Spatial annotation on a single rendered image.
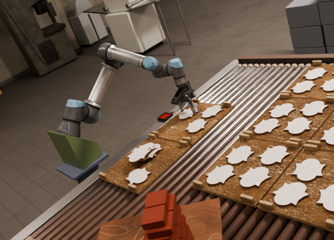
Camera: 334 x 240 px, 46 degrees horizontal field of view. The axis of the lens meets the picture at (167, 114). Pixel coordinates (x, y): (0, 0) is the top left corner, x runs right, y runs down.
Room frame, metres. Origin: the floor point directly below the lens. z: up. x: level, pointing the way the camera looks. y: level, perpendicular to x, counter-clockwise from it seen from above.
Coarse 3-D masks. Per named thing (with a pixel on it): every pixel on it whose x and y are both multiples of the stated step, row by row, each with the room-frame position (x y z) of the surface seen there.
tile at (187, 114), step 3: (189, 108) 2.26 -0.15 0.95; (183, 111) 2.26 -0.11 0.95; (186, 111) 2.24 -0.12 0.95; (189, 111) 2.22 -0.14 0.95; (198, 111) 2.19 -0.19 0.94; (180, 114) 2.23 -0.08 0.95; (183, 114) 2.21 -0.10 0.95; (186, 114) 2.20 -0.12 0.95; (189, 114) 2.18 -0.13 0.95; (192, 114) 2.17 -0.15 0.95; (180, 117) 2.19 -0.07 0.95; (183, 117) 2.17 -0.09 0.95; (186, 117) 2.16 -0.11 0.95; (189, 117) 2.16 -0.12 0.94
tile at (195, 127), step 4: (196, 120) 2.07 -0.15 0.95; (200, 120) 2.05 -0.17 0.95; (192, 124) 2.04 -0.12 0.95; (196, 124) 2.03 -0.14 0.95; (200, 124) 2.01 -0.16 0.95; (204, 124) 1.99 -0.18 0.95; (188, 128) 2.02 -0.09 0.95; (192, 128) 2.00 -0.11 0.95; (196, 128) 1.98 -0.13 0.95; (200, 128) 1.96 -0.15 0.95; (192, 132) 1.95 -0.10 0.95; (196, 132) 1.95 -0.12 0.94
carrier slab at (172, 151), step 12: (144, 144) 2.05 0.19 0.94; (168, 144) 1.94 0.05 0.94; (156, 156) 1.87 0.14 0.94; (168, 156) 1.82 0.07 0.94; (180, 156) 1.79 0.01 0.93; (120, 168) 1.88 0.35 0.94; (132, 168) 1.83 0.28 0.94; (156, 168) 1.75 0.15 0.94; (108, 180) 1.81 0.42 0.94; (120, 180) 1.76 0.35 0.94; (132, 192) 1.64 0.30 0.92
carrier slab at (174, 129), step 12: (204, 108) 2.21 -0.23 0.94; (228, 108) 2.09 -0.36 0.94; (180, 120) 2.17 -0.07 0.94; (192, 120) 2.11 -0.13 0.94; (204, 120) 2.06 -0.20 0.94; (216, 120) 2.00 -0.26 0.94; (168, 132) 2.08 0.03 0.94; (180, 132) 2.03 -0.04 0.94; (204, 132) 1.92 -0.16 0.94; (192, 144) 1.85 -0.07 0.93
